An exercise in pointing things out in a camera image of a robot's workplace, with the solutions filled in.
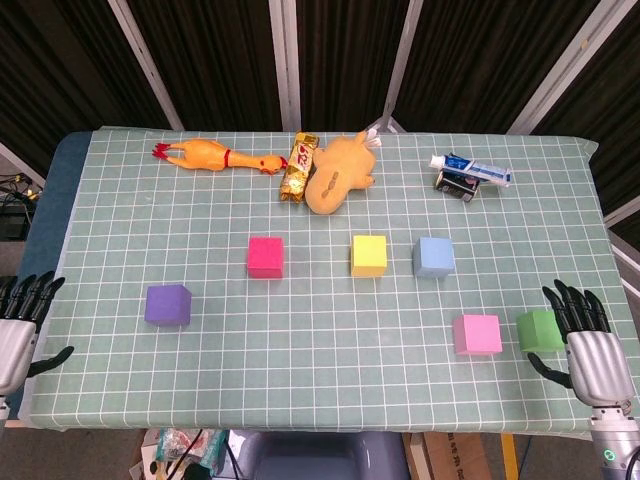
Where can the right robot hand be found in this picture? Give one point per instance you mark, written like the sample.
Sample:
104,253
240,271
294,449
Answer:
595,365

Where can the yellow foam cube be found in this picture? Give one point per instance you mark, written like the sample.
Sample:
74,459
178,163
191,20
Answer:
370,256

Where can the colourful snack bags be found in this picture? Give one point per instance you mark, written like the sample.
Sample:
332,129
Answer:
170,445

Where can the light blue foam cube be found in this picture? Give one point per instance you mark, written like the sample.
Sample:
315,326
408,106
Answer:
434,257

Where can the small black carton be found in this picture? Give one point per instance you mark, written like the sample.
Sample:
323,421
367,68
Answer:
455,186

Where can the blue table pad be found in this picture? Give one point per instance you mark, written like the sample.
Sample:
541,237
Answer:
55,200

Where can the yellow plush toy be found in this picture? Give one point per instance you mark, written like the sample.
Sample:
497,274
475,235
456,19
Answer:
340,170

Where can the magenta foam cube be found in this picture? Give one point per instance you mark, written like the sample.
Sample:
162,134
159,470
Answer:
266,257

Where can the green checked tablecloth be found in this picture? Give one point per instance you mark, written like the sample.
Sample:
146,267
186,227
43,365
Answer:
300,350

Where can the white partition frame post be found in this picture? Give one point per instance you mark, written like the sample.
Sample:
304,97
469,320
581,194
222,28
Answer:
404,50
20,165
625,211
285,65
565,65
145,60

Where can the yellow bar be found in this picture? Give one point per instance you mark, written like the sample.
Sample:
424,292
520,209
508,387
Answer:
508,457

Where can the gold snack packet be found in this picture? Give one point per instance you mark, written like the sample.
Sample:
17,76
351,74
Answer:
295,170

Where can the white blue toothpaste tube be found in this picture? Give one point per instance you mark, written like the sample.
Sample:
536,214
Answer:
475,169

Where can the pink foam cube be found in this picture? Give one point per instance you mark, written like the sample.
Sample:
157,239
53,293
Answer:
477,335

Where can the brown cardboard box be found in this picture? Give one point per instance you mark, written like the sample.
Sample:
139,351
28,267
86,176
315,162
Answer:
450,457

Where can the yellow rubber chicken toy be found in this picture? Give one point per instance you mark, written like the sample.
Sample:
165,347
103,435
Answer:
200,155

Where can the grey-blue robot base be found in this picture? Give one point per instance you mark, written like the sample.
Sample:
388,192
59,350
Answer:
320,460

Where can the green foam cube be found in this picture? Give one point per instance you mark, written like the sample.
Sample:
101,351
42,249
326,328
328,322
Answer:
540,331

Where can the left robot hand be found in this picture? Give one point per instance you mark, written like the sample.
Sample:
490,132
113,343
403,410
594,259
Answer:
15,345

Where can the purple foam cube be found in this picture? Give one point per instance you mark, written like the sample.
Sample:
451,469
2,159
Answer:
167,306

